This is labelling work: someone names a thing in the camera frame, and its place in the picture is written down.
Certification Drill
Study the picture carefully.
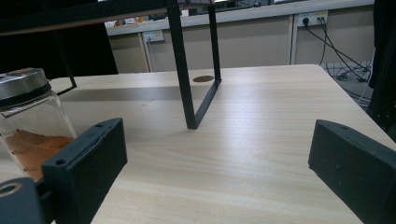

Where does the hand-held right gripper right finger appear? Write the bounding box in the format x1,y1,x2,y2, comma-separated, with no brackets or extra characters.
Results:
307,119,396,224

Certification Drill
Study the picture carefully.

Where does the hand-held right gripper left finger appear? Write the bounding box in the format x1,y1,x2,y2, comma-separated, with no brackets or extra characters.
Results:
41,118,128,224

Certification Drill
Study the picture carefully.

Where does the glass jar of orange spice powder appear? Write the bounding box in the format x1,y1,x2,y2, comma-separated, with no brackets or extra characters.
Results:
0,67,78,182

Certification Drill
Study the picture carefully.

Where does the black metal rack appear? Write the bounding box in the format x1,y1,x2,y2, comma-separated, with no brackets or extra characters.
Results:
0,0,223,131

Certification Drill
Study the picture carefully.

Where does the black metal stand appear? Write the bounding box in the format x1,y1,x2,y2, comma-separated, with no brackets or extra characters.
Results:
366,0,396,143

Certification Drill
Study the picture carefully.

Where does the black curtain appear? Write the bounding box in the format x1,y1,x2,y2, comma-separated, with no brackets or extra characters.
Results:
0,21,120,80

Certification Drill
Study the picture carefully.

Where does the brown round table hole cover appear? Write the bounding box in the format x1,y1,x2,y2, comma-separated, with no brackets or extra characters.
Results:
192,75,216,83

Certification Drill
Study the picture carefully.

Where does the tangle of cables on floor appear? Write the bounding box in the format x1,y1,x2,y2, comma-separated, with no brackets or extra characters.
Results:
323,61,374,104

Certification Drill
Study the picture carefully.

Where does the black power cable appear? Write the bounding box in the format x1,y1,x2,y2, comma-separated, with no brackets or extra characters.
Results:
304,18,372,73

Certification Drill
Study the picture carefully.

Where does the white wall socket with plugs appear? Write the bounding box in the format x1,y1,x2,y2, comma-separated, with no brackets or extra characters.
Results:
297,10,329,27

